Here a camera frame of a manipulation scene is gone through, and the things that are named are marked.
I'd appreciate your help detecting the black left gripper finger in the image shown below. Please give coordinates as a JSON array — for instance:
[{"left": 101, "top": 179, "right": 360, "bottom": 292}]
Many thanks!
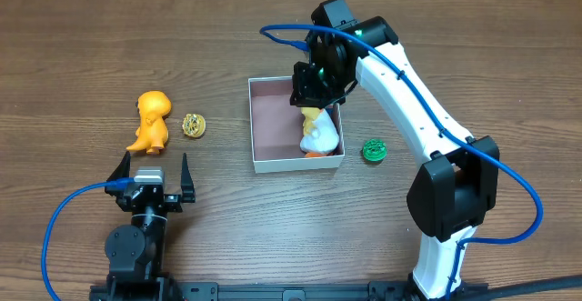
[
  {"left": 180, "top": 153, "right": 196, "bottom": 203},
  {"left": 104, "top": 151, "right": 131, "bottom": 196}
]

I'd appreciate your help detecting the gold lattice wheel toy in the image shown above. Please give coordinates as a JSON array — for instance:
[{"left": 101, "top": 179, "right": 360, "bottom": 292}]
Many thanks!
[{"left": 182, "top": 114, "right": 206, "bottom": 138}]

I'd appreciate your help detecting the orange dinosaur toy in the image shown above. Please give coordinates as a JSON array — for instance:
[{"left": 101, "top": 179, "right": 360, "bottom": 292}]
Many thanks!
[{"left": 126, "top": 91, "right": 172, "bottom": 155}]

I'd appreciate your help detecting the white plush duck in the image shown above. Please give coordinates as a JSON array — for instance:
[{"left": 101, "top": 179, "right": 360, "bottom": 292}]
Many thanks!
[{"left": 299, "top": 107, "right": 339, "bottom": 157}]

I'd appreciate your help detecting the white box pink interior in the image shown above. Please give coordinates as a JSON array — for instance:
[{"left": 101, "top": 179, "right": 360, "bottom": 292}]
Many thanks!
[{"left": 248, "top": 76, "right": 345, "bottom": 174}]

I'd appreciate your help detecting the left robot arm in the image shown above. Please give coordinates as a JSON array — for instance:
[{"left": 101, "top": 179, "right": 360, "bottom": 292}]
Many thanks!
[{"left": 89, "top": 153, "right": 196, "bottom": 301}]

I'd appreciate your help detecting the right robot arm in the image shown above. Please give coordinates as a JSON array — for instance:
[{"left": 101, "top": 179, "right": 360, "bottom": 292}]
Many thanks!
[{"left": 290, "top": 17, "right": 499, "bottom": 300}]

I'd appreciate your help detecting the green lattice wheel toy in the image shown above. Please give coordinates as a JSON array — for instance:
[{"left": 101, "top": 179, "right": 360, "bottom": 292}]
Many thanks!
[{"left": 361, "top": 138, "right": 387, "bottom": 163}]

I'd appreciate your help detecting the blue left cable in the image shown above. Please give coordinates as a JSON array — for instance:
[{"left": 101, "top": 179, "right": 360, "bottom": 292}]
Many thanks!
[{"left": 40, "top": 177, "right": 136, "bottom": 301}]

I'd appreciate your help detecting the blue cable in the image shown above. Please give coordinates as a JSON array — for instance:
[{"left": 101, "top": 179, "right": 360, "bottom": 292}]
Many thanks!
[
  {"left": 40, "top": 177, "right": 136, "bottom": 301},
  {"left": 259, "top": 24, "right": 545, "bottom": 301}
]

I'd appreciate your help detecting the blue right cable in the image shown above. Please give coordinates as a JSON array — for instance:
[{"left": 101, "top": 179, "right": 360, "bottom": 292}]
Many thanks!
[{"left": 259, "top": 24, "right": 545, "bottom": 301}]

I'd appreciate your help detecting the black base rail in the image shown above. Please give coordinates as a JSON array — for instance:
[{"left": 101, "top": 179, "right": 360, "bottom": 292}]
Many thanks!
[{"left": 88, "top": 280, "right": 490, "bottom": 301}]

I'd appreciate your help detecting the thick black cable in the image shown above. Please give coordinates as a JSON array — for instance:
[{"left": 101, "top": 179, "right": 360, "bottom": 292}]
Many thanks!
[{"left": 447, "top": 274, "right": 582, "bottom": 301}]

